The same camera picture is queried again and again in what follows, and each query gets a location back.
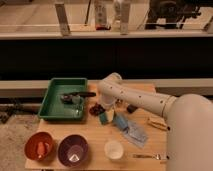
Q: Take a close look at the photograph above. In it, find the orange carrot piece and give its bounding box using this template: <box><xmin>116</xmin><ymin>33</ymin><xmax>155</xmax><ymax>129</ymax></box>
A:
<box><xmin>37</xmin><ymin>142</ymin><xmax>45</xmax><ymax>158</ymax></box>

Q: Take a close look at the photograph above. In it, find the black rectangular block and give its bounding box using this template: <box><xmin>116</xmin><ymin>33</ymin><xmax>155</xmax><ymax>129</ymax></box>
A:
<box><xmin>126</xmin><ymin>105</ymin><xmax>137</xmax><ymax>114</ymax></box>

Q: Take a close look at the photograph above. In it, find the silver fork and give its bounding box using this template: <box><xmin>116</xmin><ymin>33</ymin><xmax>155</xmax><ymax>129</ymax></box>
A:
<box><xmin>132</xmin><ymin>154</ymin><xmax>167</xmax><ymax>160</ymax></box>

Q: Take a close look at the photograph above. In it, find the white red carton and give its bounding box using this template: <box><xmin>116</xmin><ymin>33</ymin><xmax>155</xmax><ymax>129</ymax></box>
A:
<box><xmin>94</xmin><ymin>0</ymin><xmax>110</xmax><ymax>30</ymax></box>

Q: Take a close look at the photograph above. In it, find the teal green sponge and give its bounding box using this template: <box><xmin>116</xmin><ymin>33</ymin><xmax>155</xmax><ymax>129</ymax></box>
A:
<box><xmin>99</xmin><ymin>110</ymin><xmax>115</xmax><ymax>125</ymax></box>

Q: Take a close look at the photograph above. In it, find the black machine in background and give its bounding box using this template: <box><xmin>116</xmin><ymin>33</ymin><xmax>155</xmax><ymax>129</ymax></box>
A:
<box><xmin>145</xmin><ymin>0</ymin><xmax>201</xmax><ymax>29</ymax></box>

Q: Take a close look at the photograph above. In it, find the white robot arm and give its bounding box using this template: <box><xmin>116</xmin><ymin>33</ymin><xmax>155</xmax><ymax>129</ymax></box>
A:
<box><xmin>98</xmin><ymin>73</ymin><xmax>213</xmax><ymax>171</ymax></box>

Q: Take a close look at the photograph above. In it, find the black handled ladle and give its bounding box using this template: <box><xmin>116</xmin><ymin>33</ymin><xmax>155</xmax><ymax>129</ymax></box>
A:
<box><xmin>60</xmin><ymin>91</ymin><xmax>96</xmax><ymax>104</ymax></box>

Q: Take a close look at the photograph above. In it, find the blue grey cloth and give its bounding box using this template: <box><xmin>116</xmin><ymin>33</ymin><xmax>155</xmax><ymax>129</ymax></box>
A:
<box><xmin>122</xmin><ymin>120</ymin><xmax>148</xmax><ymax>148</ymax></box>

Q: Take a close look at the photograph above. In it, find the purple bowl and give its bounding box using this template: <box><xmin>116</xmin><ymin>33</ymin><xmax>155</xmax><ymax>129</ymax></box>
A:
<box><xmin>57</xmin><ymin>134</ymin><xmax>89</xmax><ymax>168</ymax></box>

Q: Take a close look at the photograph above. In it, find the banana peel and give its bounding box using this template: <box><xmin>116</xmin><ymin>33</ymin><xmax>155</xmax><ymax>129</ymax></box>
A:
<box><xmin>147</xmin><ymin>117</ymin><xmax>167</xmax><ymax>131</ymax></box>

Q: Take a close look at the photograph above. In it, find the green plastic tray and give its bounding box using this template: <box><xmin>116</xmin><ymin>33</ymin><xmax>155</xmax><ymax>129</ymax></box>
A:
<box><xmin>38</xmin><ymin>78</ymin><xmax>87</xmax><ymax>121</ymax></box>

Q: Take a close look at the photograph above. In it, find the white cup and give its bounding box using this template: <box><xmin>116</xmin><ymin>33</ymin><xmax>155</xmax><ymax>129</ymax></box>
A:
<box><xmin>104</xmin><ymin>140</ymin><xmax>124</xmax><ymax>160</ymax></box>

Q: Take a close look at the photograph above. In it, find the bunch of dark grapes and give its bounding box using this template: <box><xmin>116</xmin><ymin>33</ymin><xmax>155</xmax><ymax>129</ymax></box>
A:
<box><xmin>89</xmin><ymin>103</ymin><xmax>104</xmax><ymax>116</ymax></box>

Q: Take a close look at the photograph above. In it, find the blue plastic cup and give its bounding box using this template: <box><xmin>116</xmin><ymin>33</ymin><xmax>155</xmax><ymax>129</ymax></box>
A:
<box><xmin>113</xmin><ymin>114</ymin><xmax>128</xmax><ymax>131</ymax></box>

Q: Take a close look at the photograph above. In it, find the red bowl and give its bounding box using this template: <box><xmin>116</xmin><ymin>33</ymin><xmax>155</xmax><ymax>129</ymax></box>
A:
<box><xmin>24</xmin><ymin>132</ymin><xmax>54</xmax><ymax>161</ymax></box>

